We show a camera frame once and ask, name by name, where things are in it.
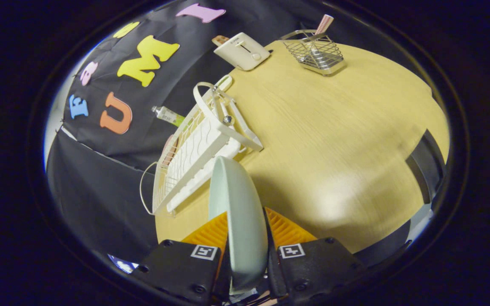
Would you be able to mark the brown bread slice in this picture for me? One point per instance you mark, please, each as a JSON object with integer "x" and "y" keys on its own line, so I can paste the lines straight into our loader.
{"x": 219, "y": 40}

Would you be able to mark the white toaster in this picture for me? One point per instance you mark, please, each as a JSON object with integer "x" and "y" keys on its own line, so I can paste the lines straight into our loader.
{"x": 243, "y": 51}

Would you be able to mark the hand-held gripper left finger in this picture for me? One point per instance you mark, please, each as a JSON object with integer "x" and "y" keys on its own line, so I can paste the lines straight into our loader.
{"x": 177, "y": 272}

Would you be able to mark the clear green drink bottle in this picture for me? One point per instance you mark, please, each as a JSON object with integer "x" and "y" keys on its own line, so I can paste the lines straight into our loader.
{"x": 168, "y": 114}

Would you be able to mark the pink plate with food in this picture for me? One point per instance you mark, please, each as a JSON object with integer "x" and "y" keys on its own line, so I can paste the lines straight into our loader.
{"x": 169, "y": 148}

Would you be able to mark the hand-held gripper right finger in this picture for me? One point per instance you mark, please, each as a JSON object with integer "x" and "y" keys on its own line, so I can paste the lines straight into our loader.
{"x": 313, "y": 267}

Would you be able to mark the pale green plate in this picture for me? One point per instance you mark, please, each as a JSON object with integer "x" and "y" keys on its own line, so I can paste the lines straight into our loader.
{"x": 236, "y": 212}

